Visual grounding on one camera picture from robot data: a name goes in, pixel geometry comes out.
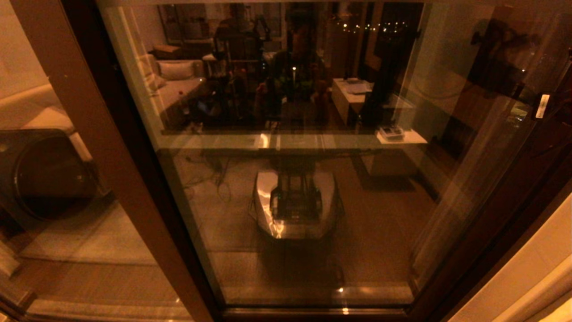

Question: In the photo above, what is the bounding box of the brown framed sliding glass door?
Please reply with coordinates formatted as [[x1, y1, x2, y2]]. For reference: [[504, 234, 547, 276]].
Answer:
[[63, 0, 572, 319]]

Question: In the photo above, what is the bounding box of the dark front-load washing machine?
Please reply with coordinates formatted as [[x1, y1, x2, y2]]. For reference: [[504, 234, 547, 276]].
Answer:
[[0, 129, 112, 229]]

